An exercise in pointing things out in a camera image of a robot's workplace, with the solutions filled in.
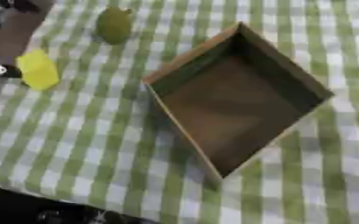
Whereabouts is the person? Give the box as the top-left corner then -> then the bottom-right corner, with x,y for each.
0,0 -> 57,79

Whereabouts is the tan cardboard box brown inside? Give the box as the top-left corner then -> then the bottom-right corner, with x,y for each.
141,21 -> 336,179

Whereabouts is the yellow block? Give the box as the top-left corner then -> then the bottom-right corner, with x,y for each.
15,48 -> 62,91

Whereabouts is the green toy pear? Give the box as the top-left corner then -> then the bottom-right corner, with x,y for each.
94,7 -> 134,46

